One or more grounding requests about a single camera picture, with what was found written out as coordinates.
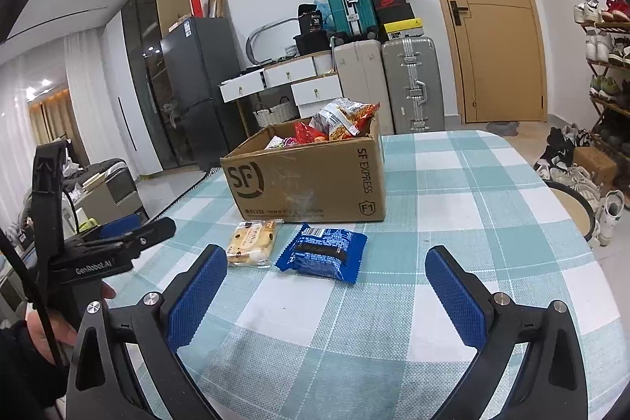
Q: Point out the white curtain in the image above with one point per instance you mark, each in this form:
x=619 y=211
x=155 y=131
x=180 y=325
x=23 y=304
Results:
x=78 y=105

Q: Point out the grey sofa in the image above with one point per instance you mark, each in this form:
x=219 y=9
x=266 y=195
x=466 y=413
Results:
x=110 y=193

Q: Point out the person's left forearm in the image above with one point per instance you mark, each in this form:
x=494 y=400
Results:
x=24 y=380

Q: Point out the round stool black rim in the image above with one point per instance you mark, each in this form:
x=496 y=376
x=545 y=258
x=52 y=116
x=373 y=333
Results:
x=566 y=208

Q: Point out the woven basket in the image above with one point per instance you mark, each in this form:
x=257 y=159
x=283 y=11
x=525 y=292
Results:
x=275 y=115

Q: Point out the bamboo shoe rack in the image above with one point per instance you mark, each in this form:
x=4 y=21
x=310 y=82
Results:
x=610 y=25

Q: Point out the flat cardboard piece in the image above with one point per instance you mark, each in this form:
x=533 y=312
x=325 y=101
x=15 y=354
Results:
x=215 y=2

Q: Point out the yellow and black shoe box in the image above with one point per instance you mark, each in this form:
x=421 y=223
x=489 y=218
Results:
x=401 y=29

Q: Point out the cream suitcase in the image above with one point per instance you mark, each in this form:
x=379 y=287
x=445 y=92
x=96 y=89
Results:
x=362 y=75

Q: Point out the purple candy packet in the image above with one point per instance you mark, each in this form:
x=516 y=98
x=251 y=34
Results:
x=275 y=142

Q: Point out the dark grey refrigerator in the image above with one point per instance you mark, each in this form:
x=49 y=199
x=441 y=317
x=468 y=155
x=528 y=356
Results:
x=197 y=95

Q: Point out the wooden door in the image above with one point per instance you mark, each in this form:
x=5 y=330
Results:
x=492 y=56

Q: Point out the cream biscuit packet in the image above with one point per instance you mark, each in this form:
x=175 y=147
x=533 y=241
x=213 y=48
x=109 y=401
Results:
x=253 y=243

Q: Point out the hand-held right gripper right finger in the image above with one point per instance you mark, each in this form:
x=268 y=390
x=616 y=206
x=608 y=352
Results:
x=455 y=297

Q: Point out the blue cookie packet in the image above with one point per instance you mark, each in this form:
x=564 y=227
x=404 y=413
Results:
x=320 y=252

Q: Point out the black carton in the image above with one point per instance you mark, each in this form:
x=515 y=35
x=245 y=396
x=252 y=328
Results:
x=312 y=21

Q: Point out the small cardboard box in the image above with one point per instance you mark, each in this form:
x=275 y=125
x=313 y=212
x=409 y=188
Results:
x=593 y=166

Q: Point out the silver suitcase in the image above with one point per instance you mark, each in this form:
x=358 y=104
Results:
x=411 y=75

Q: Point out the group of shoes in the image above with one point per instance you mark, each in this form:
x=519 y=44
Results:
x=588 y=9

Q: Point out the grey slippers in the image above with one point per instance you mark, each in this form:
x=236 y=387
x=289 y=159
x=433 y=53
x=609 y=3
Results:
x=502 y=128

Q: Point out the red and black shoe box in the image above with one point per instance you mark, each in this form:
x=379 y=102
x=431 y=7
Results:
x=393 y=9

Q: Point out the white drawer cabinet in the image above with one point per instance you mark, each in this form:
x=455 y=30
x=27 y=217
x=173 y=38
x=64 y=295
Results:
x=295 y=73

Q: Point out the red paper bag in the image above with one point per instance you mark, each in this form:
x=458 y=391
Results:
x=197 y=4

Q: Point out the dark glass cabinet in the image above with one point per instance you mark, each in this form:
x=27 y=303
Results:
x=147 y=80

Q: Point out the red snack bag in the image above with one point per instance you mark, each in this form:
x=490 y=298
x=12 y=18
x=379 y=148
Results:
x=307 y=132

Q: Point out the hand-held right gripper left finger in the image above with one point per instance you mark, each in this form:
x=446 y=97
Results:
x=197 y=297

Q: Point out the grey hoop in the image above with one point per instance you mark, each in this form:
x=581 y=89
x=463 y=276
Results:
x=250 y=43

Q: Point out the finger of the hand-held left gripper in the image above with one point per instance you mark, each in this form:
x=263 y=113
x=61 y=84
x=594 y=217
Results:
x=118 y=224
x=150 y=234

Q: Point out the person's left hand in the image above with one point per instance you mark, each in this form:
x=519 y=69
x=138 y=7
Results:
x=49 y=334

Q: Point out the brown cardboard box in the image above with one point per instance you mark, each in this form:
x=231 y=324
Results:
x=305 y=179

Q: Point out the blue plastic bag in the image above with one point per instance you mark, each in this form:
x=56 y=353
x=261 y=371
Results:
x=325 y=11

